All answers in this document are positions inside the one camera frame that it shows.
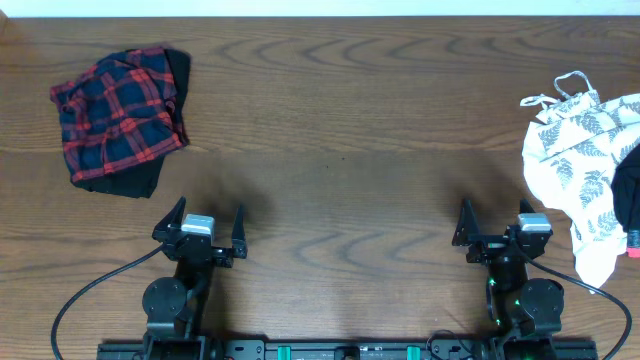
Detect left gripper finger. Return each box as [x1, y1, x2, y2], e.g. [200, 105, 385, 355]
[231, 206, 248, 259]
[152, 196, 186, 240]

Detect black leggings with red waistband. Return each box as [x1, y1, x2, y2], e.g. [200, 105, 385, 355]
[611, 146, 640, 258]

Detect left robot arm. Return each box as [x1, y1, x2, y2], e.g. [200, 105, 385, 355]
[141, 197, 248, 360]

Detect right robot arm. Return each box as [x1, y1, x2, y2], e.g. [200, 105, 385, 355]
[452, 199, 564, 360]

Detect white fern print garment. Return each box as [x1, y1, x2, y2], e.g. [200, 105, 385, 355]
[520, 71, 639, 288]

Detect red navy plaid garment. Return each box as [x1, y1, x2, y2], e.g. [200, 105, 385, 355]
[49, 46, 190, 184]

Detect left black cable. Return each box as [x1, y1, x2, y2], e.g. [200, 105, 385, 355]
[50, 243, 166, 360]

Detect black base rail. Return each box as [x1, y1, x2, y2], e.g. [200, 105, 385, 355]
[96, 338, 598, 360]

